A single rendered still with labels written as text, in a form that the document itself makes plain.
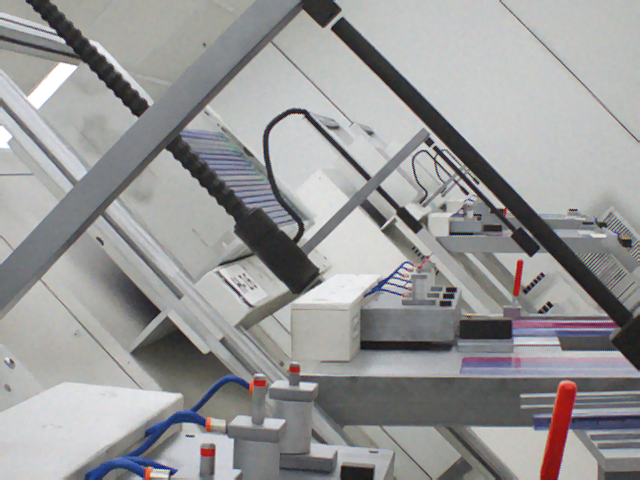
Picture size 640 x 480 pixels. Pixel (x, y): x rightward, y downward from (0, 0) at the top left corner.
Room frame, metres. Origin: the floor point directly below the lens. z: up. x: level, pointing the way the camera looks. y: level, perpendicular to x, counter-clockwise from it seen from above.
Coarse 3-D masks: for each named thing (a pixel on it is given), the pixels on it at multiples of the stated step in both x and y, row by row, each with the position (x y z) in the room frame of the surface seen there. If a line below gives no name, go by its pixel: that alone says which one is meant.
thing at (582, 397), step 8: (584, 392) 1.14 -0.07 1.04; (592, 392) 1.14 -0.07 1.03; (600, 392) 1.14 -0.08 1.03; (608, 392) 1.13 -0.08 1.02; (616, 392) 1.13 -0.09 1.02; (624, 392) 1.13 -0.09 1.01; (632, 392) 1.13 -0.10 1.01; (520, 400) 1.13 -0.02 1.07; (528, 400) 1.13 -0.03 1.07; (536, 400) 1.13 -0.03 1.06; (544, 400) 1.13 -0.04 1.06; (552, 400) 1.13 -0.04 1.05; (576, 400) 1.13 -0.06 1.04; (584, 400) 1.13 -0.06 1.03; (592, 400) 1.13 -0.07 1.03; (600, 400) 1.13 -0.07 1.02; (608, 400) 1.13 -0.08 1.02; (616, 400) 1.13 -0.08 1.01; (624, 400) 1.13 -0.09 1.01; (632, 400) 1.13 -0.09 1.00
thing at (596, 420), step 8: (536, 416) 0.99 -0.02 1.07; (544, 416) 0.99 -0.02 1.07; (576, 416) 0.99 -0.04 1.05; (584, 416) 0.99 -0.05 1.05; (592, 416) 0.99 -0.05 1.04; (600, 416) 0.99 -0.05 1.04; (608, 416) 0.99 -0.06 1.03; (616, 416) 0.99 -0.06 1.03; (624, 416) 0.99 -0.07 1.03; (632, 416) 0.99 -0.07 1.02; (536, 424) 0.99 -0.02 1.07; (544, 424) 0.99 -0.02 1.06; (576, 424) 0.99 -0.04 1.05; (584, 424) 0.99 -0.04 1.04; (592, 424) 0.99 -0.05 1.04; (600, 424) 0.99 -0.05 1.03; (608, 424) 0.99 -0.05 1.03; (616, 424) 0.99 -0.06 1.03; (624, 424) 0.99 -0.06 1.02; (632, 424) 0.99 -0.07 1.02
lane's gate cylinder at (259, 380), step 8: (256, 376) 0.61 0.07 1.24; (264, 376) 0.61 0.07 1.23; (256, 384) 0.61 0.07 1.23; (264, 384) 0.61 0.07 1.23; (256, 392) 0.61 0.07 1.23; (264, 392) 0.61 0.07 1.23; (256, 400) 0.61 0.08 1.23; (264, 400) 0.62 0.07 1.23; (256, 408) 0.61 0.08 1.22; (264, 408) 0.62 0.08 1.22; (256, 416) 0.61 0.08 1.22
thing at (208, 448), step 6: (204, 444) 0.50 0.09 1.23; (210, 444) 0.51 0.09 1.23; (204, 450) 0.50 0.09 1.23; (210, 450) 0.50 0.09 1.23; (204, 456) 0.50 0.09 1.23; (210, 456) 0.50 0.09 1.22; (204, 462) 0.51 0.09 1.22; (210, 462) 0.51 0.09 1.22; (204, 468) 0.51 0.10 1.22; (210, 468) 0.51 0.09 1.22; (204, 474) 0.51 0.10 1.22; (210, 474) 0.51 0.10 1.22
